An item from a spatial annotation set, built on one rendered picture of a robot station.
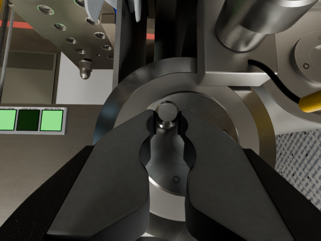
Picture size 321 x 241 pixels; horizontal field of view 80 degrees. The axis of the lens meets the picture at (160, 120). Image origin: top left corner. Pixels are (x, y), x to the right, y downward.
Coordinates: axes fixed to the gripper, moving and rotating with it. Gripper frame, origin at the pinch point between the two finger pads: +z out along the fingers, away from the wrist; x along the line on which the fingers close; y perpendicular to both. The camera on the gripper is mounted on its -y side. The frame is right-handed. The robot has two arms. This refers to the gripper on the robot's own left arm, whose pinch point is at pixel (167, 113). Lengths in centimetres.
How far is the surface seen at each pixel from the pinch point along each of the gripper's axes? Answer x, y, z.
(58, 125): -26.8, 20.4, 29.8
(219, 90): 4.2, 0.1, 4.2
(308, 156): 19.1, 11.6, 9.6
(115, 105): -4.3, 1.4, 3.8
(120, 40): -4.4, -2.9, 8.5
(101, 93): -62, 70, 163
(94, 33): -14.3, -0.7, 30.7
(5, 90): -199, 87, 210
